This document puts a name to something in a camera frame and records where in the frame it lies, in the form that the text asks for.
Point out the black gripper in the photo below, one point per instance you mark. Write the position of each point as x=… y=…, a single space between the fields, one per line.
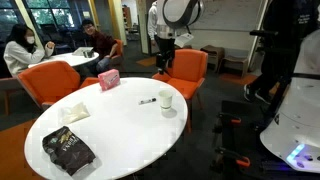
x=163 y=62

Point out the black and white marker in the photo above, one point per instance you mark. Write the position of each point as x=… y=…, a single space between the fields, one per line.
x=147 y=101

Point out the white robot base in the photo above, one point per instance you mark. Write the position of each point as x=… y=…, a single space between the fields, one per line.
x=294 y=133

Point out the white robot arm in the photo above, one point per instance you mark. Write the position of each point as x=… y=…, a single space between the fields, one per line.
x=174 y=19

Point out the white paper cup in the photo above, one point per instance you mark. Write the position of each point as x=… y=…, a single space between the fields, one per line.
x=165 y=98

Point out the orange armchair behind table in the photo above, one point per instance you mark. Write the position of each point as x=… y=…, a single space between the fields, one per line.
x=186 y=74

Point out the standing person in white hoodie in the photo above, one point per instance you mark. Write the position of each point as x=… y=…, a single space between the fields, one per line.
x=152 y=23

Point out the orange chair behind man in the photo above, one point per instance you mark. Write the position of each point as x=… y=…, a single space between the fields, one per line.
x=117 y=58

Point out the wooden stool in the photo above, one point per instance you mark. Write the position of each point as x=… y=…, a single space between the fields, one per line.
x=215 y=55
x=236 y=63

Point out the pink tissue box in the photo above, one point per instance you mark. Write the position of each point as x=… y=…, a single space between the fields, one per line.
x=109 y=79

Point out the man in dark red shirt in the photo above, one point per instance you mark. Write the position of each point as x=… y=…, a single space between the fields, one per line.
x=104 y=45

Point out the round white table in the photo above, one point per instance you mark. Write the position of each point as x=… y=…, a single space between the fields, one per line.
x=71 y=59
x=125 y=136

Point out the clear plastic bag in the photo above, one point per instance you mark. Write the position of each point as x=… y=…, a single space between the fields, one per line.
x=73 y=114

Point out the orange armchair near pink box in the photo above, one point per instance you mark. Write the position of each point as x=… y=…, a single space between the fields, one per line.
x=49 y=82

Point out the black robot cart platform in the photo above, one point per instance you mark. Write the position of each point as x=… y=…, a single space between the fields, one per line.
x=244 y=139

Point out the person in black clothes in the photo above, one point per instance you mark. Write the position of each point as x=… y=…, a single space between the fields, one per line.
x=292 y=20

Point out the dark coffee bag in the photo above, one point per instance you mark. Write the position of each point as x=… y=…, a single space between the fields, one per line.
x=67 y=150

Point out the woman with face mask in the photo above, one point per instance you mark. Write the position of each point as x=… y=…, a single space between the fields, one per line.
x=21 y=49

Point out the orange handled clamp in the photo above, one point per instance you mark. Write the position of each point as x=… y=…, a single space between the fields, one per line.
x=227 y=160
x=225 y=120

